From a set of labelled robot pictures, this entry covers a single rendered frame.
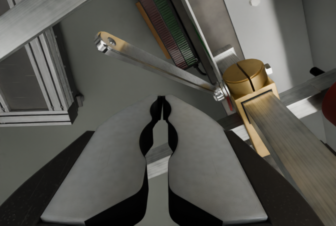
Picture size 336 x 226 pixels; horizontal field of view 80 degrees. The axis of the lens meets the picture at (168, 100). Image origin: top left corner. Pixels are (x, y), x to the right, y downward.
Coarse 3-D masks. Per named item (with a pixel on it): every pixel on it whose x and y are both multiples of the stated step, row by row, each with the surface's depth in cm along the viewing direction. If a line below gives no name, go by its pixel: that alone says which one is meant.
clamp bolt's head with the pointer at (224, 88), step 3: (222, 81) 25; (219, 84) 26; (222, 87) 25; (225, 87) 25; (222, 90) 25; (225, 90) 26; (225, 93) 25; (228, 93) 25; (225, 96) 26; (216, 99) 26; (228, 99) 30; (228, 102) 31; (228, 105) 36; (231, 108) 35
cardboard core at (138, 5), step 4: (136, 4) 92; (140, 4) 90; (140, 8) 92; (140, 12) 94; (144, 12) 92; (144, 16) 94; (148, 20) 94; (148, 24) 96; (152, 28) 96; (152, 32) 98; (156, 32) 97; (156, 36) 98; (156, 40) 101; (160, 40) 99; (160, 44) 101; (164, 48) 101; (164, 52) 103; (168, 56) 104
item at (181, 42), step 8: (160, 0) 33; (160, 8) 34; (168, 8) 34; (168, 16) 35; (168, 24) 35; (176, 24) 36; (176, 32) 36; (176, 40) 37; (184, 40) 37; (184, 48) 38; (184, 56) 39; (192, 56) 39
